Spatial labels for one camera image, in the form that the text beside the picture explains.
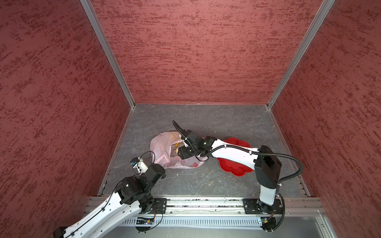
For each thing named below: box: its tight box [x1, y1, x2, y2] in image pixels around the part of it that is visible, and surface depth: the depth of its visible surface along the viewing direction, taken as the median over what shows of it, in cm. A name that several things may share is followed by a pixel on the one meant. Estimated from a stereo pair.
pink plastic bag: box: [149, 130, 209, 170], surface depth 82 cm
